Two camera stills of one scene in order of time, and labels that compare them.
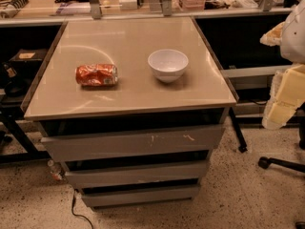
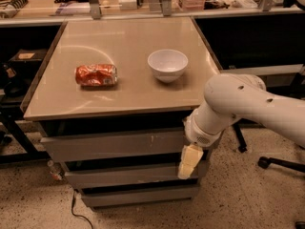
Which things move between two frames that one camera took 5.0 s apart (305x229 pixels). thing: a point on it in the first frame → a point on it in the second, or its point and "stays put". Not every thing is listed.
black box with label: (29, 61) stays put
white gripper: (294, 38) → (197, 135)
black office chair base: (264, 162) stays put
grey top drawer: (174, 141) stays put
